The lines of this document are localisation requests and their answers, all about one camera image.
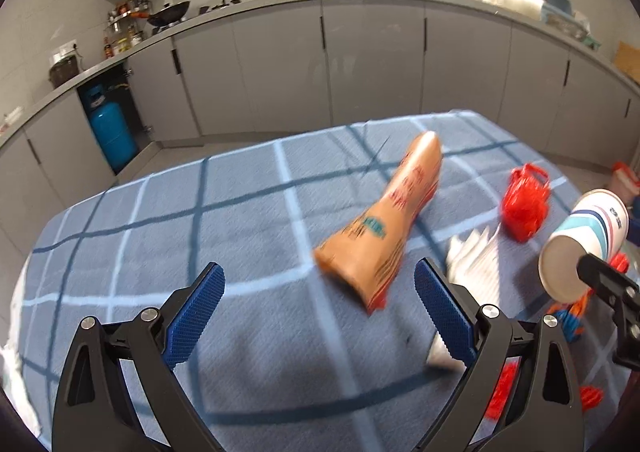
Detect red plastic bag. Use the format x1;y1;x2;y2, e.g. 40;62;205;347
501;163;552;241

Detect blue checked tablecloth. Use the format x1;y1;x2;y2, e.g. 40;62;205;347
0;109;636;452

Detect red foam net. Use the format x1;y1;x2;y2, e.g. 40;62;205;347
484;359;603;422

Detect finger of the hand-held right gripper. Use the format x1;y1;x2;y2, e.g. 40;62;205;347
576;253;640;372

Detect white blue striped paper cup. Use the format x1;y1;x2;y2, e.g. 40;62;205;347
538;188;632;303

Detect dark rice cooker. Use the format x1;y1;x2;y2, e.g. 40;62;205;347
48;54;81;88

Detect orange snack packet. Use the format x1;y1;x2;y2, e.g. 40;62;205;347
314;131;444;315

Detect grey kitchen counter cabinets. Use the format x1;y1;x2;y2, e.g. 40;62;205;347
0;0;640;263

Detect black wok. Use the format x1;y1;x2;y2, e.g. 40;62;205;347
132;2;192;28

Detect square wooden cutting board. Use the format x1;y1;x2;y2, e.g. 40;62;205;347
612;42;640;82

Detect blue orange wrapper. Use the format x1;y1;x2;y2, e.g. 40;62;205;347
547;292;591;340

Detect small blue gas cylinder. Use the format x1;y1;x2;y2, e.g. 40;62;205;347
81;86;138;173

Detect spice rack with bottles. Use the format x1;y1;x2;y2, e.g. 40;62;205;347
102;0;151;57

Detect gas stove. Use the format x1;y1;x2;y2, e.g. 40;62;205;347
197;0;246;15

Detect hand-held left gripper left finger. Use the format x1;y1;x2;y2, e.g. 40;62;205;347
51;261;226;452

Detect metal bowl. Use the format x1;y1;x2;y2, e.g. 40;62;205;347
545;12;588;40

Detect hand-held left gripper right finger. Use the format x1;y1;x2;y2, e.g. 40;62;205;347
414;257;587;452

